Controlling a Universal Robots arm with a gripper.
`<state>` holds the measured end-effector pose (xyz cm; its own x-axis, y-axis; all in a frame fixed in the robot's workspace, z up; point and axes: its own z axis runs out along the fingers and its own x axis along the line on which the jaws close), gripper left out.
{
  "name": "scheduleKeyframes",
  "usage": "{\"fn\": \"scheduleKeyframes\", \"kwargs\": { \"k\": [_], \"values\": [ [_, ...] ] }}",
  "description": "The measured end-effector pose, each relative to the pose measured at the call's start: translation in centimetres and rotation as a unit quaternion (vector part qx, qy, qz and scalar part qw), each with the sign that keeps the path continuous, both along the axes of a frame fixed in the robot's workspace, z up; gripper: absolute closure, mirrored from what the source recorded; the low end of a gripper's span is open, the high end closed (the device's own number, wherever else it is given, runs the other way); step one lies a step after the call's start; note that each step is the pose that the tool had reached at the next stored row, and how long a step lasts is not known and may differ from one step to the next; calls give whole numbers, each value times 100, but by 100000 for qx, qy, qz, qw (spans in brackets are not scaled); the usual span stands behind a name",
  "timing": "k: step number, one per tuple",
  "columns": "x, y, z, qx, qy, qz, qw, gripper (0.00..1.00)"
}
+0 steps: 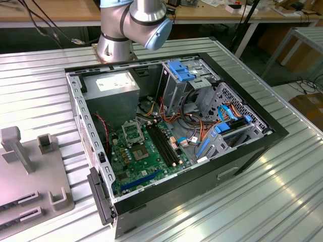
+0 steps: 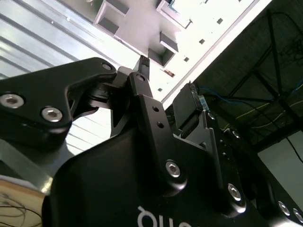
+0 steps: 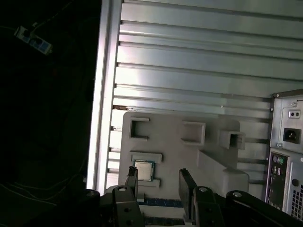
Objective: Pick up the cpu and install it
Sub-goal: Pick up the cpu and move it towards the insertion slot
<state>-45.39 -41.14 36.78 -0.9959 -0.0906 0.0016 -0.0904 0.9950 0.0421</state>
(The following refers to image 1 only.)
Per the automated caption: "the metal socket cover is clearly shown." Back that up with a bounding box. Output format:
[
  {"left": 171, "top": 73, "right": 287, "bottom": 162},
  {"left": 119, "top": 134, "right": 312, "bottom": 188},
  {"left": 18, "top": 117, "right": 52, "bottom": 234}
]
[{"left": 122, "top": 120, "right": 145, "bottom": 146}]

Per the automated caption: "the CPU socket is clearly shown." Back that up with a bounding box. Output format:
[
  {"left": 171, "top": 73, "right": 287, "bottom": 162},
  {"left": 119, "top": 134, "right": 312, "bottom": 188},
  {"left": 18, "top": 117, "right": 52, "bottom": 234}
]
[{"left": 130, "top": 143, "right": 153, "bottom": 163}]

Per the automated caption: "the grey metal drive cage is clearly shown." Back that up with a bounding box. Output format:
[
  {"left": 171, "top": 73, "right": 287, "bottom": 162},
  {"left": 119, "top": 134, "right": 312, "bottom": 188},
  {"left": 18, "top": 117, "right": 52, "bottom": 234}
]
[{"left": 160, "top": 59, "right": 221, "bottom": 115}]

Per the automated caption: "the empty blue disk carrier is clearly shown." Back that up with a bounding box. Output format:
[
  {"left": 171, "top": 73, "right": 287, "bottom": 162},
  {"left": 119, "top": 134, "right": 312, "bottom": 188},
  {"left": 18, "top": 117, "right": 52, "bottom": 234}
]
[{"left": 196, "top": 137, "right": 218, "bottom": 159}]

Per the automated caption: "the grey power supply unit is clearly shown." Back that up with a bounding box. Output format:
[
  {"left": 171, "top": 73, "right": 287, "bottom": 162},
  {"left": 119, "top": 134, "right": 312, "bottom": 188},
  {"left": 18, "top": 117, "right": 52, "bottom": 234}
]
[{"left": 82, "top": 70, "right": 141, "bottom": 132}]

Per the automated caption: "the green motherboard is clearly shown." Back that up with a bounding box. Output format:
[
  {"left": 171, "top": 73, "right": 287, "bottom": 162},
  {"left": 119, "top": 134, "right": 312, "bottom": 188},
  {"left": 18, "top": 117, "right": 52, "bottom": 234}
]
[{"left": 109, "top": 120, "right": 195, "bottom": 197}]

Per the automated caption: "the hard disk in blue carrier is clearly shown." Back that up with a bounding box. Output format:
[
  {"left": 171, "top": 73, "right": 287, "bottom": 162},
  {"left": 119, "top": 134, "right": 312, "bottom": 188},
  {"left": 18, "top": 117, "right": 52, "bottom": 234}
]
[{"left": 213, "top": 114, "right": 254, "bottom": 135}]

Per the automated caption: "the blue expansion slot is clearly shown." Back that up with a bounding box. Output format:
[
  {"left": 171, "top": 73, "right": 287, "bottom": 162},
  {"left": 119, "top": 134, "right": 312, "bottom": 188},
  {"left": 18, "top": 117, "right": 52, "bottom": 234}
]
[{"left": 120, "top": 168, "right": 162, "bottom": 192}]

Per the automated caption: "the grey metal disk bay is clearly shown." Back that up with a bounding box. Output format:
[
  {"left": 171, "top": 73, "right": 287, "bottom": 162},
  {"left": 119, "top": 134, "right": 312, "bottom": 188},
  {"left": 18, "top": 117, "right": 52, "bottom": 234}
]
[{"left": 194, "top": 120, "right": 275, "bottom": 163}]

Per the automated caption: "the black PC case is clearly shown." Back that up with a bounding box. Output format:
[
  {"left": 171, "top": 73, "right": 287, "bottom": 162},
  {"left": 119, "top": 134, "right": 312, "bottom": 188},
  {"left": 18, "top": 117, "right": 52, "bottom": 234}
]
[{"left": 64, "top": 51, "right": 290, "bottom": 239}]

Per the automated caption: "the black card retention latch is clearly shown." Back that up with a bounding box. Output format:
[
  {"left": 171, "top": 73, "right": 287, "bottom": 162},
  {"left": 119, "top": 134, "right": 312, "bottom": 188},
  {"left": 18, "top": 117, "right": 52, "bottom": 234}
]
[{"left": 87, "top": 166, "right": 119, "bottom": 225}]

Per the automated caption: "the black tripod stand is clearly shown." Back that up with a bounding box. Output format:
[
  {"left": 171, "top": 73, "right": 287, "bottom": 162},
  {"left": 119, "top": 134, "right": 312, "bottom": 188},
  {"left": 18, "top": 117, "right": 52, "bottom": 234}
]
[{"left": 231, "top": 0, "right": 260, "bottom": 57}]

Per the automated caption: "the white box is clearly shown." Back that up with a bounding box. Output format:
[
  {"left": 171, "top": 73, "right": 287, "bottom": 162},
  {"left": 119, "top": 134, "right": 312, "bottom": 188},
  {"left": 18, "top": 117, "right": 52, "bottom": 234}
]
[{"left": 225, "top": 3, "right": 258, "bottom": 15}]

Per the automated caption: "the wooden desk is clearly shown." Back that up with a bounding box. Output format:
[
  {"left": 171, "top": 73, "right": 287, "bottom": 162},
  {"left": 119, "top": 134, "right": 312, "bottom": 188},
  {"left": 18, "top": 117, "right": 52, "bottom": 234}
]
[{"left": 0, "top": 0, "right": 323, "bottom": 57}]

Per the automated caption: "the grey parts rack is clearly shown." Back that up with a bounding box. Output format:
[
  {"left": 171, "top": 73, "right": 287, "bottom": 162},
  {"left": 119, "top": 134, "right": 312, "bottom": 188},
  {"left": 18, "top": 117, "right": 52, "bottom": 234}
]
[{"left": 0, "top": 126, "right": 76, "bottom": 230}]

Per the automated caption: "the labelled cardboard box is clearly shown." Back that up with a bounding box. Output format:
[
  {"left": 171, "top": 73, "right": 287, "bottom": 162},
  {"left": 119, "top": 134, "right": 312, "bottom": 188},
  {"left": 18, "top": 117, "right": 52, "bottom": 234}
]
[{"left": 288, "top": 92, "right": 323, "bottom": 132}]

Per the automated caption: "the brown cardboard box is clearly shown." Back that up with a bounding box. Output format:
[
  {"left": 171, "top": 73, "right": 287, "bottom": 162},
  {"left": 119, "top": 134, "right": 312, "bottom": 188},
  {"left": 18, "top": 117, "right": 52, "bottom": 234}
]
[{"left": 257, "top": 25, "right": 323, "bottom": 73}]

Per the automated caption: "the multicoloured power wire bundle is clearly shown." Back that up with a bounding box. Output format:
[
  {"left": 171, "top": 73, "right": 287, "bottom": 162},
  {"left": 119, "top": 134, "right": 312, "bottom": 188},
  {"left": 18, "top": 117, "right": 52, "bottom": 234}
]
[{"left": 136, "top": 94, "right": 218, "bottom": 144}]

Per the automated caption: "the short blue data wire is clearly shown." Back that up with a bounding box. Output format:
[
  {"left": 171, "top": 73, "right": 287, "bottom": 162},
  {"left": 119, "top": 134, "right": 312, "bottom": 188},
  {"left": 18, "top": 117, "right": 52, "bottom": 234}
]
[{"left": 176, "top": 136, "right": 200, "bottom": 148}]

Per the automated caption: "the blue drive bay bracket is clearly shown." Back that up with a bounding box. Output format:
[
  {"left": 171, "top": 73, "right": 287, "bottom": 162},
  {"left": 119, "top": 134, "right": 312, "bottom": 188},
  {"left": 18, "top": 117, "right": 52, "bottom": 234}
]
[{"left": 167, "top": 60, "right": 197, "bottom": 83}]

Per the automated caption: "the long blue data wire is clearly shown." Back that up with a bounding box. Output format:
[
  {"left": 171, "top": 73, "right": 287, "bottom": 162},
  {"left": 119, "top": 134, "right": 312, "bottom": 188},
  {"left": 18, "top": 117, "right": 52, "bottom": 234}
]
[{"left": 217, "top": 104, "right": 240, "bottom": 122}]

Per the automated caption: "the red and black fan wire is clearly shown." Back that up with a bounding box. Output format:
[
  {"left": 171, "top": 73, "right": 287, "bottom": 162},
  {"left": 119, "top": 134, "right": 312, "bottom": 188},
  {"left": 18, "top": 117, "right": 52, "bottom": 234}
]
[{"left": 94, "top": 113, "right": 115, "bottom": 154}]

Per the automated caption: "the black camera cable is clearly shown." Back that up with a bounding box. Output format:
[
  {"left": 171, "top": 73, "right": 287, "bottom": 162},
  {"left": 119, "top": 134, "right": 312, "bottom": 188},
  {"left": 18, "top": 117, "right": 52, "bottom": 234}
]
[
  {"left": 32, "top": 0, "right": 86, "bottom": 45},
  {"left": 17, "top": 0, "right": 63, "bottom": 49}
]

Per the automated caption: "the grey metal frame table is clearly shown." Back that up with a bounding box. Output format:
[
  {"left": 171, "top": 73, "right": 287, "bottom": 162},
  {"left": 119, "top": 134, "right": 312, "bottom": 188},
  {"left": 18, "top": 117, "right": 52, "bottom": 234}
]
[{"left": 261, "top": 26, "right": 323, "bottom": 81}]

